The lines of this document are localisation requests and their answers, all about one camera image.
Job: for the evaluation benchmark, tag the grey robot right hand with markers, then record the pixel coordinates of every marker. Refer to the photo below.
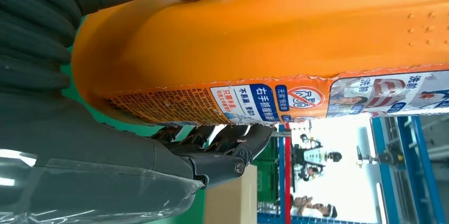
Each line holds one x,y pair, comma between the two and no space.
87,166

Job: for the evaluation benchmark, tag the brown cardboard box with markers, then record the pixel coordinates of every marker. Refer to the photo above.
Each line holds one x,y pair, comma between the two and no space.
231,198

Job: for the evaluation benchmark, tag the green plastic crate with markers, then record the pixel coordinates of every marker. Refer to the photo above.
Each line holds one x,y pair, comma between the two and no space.
266,180

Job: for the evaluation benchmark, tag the red pole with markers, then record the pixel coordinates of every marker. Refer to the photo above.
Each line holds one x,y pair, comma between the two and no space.
287,180

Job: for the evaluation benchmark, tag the black background robot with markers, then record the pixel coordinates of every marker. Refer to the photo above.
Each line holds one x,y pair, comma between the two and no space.
312,157

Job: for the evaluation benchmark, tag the background person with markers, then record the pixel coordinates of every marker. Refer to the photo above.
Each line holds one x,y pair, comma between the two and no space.
310,210

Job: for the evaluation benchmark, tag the blue scaffold frame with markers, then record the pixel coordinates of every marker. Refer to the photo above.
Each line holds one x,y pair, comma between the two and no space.
380,180

